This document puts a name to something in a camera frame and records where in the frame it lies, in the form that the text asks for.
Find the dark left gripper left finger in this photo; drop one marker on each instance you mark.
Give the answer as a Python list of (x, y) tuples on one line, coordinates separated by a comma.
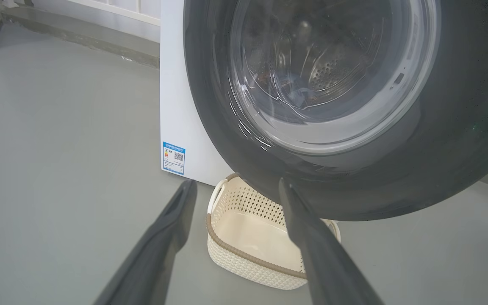
[(155, 254)]

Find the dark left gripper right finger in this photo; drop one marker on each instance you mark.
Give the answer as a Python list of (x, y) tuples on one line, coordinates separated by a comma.
[(324, 262)]

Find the black round glass washer door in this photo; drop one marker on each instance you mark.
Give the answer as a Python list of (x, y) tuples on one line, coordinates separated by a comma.
[(439, 169)]

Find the blue printed garment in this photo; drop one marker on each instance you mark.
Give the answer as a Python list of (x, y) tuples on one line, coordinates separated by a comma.
[(297, 91)]

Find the white front-load washing machine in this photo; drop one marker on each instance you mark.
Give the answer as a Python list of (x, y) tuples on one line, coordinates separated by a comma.
[(176, 84)]

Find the stainless steel washing machine drum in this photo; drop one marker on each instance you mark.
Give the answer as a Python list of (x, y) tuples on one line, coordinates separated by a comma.
[(324, 59)]

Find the cream perforated laundry basket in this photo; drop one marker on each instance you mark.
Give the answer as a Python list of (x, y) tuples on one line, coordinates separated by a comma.
[(252, 237)]

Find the blue energy label sticker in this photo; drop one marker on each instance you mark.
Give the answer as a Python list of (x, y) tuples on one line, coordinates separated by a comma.
[(173, 158)]

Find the grey concrete curb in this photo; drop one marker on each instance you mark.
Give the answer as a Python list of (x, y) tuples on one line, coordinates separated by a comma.
[(100, 42)]

